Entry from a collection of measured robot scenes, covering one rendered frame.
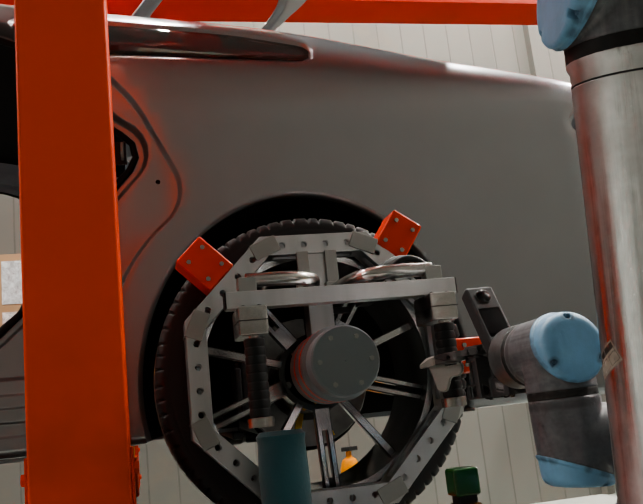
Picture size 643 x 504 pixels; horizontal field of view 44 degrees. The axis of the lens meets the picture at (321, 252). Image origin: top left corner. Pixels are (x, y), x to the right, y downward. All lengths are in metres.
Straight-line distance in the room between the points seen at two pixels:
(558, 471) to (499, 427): 5.17
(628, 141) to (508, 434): 5.56
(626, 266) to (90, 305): 0.91
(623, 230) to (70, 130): 1.01
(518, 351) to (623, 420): 0.32
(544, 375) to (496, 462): 5.17
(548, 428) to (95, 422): 0.72
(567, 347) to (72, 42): 1.00
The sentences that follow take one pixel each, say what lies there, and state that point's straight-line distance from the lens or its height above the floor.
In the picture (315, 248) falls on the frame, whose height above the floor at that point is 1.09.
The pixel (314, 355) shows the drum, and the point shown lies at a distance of 1.44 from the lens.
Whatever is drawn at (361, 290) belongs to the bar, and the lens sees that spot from 1.43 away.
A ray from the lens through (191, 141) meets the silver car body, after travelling 2.04.
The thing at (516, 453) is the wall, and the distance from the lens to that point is 6.29.
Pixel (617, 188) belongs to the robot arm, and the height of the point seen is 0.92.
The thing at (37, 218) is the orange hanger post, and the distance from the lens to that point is 1.44.
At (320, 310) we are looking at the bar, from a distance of 1.60.
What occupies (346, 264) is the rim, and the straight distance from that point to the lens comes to 1.72.
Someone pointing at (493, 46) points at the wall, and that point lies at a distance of 7.05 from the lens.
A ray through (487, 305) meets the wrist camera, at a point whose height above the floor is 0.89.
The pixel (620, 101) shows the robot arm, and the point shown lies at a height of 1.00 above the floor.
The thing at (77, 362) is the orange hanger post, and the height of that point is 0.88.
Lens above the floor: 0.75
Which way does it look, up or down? 12 degrees up
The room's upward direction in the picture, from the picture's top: 6 degrees counter-clockwise
